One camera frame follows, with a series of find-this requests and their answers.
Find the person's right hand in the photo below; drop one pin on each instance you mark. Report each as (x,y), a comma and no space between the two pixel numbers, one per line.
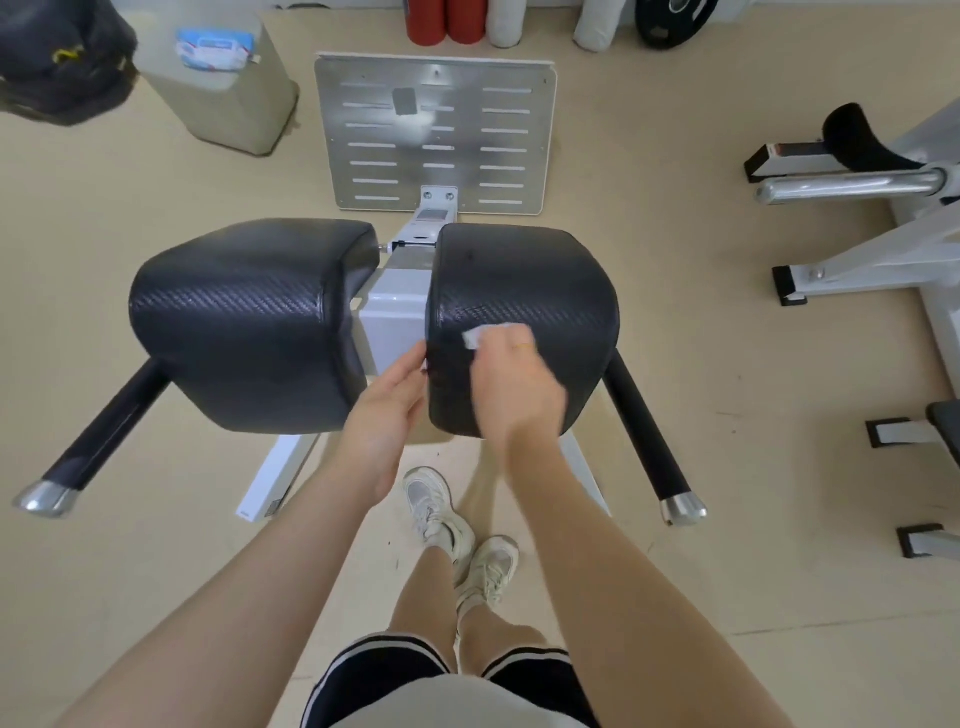
(517,397)

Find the person's left hand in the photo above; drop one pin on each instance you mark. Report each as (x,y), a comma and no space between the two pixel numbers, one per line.
(382,427)

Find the white cleaning wipe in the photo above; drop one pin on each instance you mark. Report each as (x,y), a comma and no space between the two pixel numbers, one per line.
(476,337)

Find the black cushion with small dents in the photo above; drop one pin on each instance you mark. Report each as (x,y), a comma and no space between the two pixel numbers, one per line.
(525,285)

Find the white machine frame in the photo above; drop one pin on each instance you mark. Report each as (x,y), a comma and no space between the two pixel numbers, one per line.
(394,315)

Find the black grip bar silver cap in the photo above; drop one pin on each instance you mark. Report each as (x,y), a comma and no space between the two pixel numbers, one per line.
(105,435)
(645,435)

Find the black textured cushion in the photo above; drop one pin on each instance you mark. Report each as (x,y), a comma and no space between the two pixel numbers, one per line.
(247,322)

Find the perforated metal footplate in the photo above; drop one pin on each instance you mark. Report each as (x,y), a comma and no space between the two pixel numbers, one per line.
(466,142)

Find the long black back pad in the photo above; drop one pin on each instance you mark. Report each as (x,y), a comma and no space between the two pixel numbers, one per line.
(900,431)

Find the blue white wet wipe pack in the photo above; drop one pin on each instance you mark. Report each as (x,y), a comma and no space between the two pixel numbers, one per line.
(214,49)

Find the person's right forearm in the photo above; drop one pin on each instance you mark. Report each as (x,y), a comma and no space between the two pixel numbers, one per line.
(637,600)

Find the person's left forearm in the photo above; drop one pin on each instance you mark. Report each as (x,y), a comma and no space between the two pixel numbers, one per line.
(225,600)

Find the person's left beige sneaker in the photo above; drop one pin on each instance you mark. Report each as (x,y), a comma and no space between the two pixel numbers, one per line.
(431,510)

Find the person's beige sneaker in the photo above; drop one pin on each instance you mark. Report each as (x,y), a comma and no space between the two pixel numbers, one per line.
(491,570)
(431,510)

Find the person's right beige sneaker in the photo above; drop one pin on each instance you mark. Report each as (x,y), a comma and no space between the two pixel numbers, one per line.
(491,570)

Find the person's left leg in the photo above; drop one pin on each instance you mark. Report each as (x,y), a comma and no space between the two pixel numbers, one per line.
(424,600)

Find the person's leg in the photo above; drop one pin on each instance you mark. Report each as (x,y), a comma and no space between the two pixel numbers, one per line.
(424,600)
(487,637)

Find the person's right leg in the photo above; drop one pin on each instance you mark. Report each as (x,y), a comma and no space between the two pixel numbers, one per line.
(487,637)

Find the person's black striped shorts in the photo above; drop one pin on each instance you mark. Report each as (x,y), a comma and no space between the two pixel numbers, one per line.
(367,675)

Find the person's grey white shirt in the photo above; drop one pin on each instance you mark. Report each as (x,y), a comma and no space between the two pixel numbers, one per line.
(450,705)

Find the red fire extinguisher blue label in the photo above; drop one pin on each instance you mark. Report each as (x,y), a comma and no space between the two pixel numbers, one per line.
(426,22)

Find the black weight plate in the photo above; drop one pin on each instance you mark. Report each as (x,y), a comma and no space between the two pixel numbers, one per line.
(660,30)

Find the white exercise machine black roller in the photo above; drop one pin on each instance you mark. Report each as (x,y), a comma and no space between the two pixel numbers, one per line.
(885,255)

